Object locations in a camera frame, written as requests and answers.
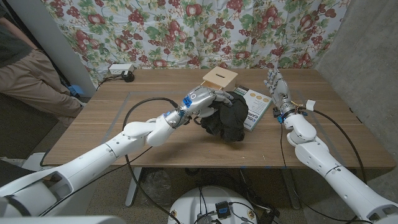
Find clear plastic bag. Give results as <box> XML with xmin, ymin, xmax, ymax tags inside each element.
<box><xmin>141</xmin><ymin>169</ymin><xmax>174</xmax><ymax>205</ymax></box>

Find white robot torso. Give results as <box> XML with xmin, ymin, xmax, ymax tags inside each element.
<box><xmin>167</xmin><ymin>185</ymin><xmax>259</xmax><ymax>224</ymax></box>

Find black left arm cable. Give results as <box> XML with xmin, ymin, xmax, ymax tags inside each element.
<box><xmin>39</xmin><ymin>96</ymin><xmax>183</xmax><ymax>224</ymax></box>

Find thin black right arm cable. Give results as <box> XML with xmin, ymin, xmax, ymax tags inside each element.
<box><xmin>278</xmin><ymin>123</ymin><xmax>376</xmax><ymax>223</ymax></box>

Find wooden box with slot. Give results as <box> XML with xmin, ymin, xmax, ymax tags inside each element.
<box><xmin>201</xmin><ymin>65</ymin><xmax>239</xmax><ymax>93</ymax></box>

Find black module with blue label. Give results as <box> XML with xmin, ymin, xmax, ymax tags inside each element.
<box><xmin>215</xmin><ymin>200</ymin><xmax>232</xmax><ymax>219</ymax></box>

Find white power strip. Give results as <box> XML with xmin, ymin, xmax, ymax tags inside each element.
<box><xmin>108</xmin><ymin>63</ymin><xmax>135</xmax><ymax>75</ymax></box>

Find fruit print backdrop cloth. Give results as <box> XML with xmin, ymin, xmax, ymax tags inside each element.
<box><xmin>40</xmin><ymin>0</ymin><xmax>352</xmax><ymax>87</ymax></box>

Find black power adapter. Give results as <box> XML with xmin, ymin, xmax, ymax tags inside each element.
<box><xmin>121</xmin><ymin>70</ymin><xmax>136</xmax><ymax>83</ymax></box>

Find person in khaki trousers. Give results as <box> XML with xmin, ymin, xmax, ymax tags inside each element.
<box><xmin>0</xmin><ymin>6</ymin><xmax>83</xmax><ymax>126</ymax></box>

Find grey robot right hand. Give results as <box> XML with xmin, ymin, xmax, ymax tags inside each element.
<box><xmin>264</xmin><ymin>68</ymin><xmax>297</xmax><ymax>121</ymax></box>

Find blue floor object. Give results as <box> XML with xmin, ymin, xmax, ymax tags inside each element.
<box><xmin>67</xmin><ymin>84</ymin><xmax>85</xmax><ymax>97</ymax></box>

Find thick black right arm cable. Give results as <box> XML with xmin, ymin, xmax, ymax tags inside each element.
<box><xmin>300</xmin><ymin>106</ymin><xmax>369</xmax><ymax>185</ymax></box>

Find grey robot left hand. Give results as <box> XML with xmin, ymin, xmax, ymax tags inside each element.
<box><xmin>164</xmin><ymin>86</ymin><xmax>234</xmax><ymax>129</ymax></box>

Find colored cardstock book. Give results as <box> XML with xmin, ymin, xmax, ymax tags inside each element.
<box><xmin>233</xmin><ymin>86</ymin><xmax>273</xmax><ymax>132</ymax></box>

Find thin black adapter cable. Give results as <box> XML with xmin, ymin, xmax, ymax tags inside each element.
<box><xmin>95</xmin><ymin>74</ymin><xmax>125</xmax><ymax>91</ymax></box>

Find black shorts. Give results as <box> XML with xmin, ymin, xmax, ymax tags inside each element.
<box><xmin>193</xmin><ymin>91</ymin><xmax>250</xmax><ymax>142</ymax></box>

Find white pillar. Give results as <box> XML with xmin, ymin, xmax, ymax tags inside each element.
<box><xmin>6</xmin><ymin>0</ymin><xmax>98</xmax><ymax>98</ymax></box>

